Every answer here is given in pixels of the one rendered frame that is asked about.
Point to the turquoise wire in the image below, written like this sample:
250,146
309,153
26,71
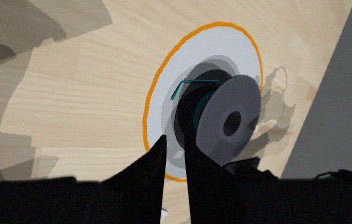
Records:
201,102

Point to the white flat disc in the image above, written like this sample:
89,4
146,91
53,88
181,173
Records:
221,47

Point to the orange painted ring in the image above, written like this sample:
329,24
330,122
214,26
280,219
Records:
206,26

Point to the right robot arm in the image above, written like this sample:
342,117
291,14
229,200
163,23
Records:
243,169

